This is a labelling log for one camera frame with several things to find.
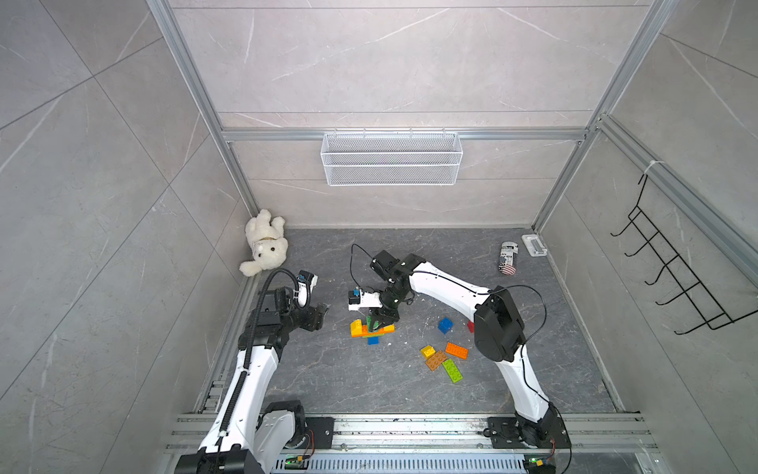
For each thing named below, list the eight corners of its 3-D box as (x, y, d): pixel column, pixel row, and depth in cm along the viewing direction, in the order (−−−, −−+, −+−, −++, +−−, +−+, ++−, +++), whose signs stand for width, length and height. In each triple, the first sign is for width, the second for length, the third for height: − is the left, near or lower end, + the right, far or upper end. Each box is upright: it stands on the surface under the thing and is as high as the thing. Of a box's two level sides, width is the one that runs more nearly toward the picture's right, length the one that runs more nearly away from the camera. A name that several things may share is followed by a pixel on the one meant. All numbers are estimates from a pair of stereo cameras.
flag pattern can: (497, 274, 108) (501, 268, 105) (500, 245, 117) (503, 239, 114) (514, 278, 107) (517, 272, 104) (515, 249, 116) (518, 242, 113)
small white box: (529, 257, 114) (531, 253, 112) (521, 238, 120) (523, 234, 118) (545, 257, 114) (548, 253, 112) (537, 238, 120) (539, 234, 118)
